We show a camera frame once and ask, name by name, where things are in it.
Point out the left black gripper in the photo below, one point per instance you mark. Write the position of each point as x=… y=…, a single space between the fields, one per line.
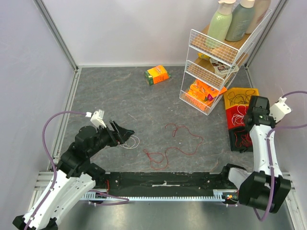
x=117 y=139

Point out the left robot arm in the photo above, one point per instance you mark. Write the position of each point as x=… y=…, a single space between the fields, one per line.
x=73 y=177

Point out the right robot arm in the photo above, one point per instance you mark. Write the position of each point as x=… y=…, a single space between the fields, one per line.
x=265 y=188

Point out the orange green snack box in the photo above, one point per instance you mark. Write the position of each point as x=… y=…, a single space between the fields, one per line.
x=156 y=75

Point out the orange snack box front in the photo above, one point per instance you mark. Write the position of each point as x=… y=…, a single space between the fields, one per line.
x=198 y=92

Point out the orange purple snack box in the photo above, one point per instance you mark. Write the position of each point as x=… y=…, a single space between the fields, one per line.
x=211 y=91

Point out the yellow snack packet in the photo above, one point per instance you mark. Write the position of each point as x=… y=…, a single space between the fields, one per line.
x=203 y=56

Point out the red storage bin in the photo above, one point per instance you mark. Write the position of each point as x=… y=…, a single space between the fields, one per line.
x=235 y=116

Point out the yellow storage bin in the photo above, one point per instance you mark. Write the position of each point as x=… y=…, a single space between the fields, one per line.
x=236 y=96

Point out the black storage bin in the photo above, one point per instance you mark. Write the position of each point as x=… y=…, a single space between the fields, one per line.
x=240 y=140

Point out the white snack pouch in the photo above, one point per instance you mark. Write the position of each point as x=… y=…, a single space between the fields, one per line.
x=221 y=69

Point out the light green pump bottle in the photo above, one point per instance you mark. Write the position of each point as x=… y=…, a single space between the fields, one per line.
x=220 y=24

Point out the grey green pump bottle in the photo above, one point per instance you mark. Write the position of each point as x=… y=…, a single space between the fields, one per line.
x=242 y=16

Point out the beige pink bottle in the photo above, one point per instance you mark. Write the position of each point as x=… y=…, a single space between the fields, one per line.
x=260 y=7

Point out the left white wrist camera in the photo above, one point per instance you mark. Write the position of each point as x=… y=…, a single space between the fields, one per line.
x=96 y=118

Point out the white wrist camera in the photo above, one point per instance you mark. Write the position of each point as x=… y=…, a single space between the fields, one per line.
x=280 y=109
x=96 y=118

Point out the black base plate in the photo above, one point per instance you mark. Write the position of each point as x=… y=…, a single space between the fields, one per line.
x=145 y=180

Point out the white wire shelf rack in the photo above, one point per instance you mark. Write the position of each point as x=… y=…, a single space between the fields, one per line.
x=231 y=54

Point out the slotted cable duct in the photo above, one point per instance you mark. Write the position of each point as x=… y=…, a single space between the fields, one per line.
x=217 y=196

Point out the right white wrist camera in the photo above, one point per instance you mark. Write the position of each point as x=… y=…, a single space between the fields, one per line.
x=280 y=109

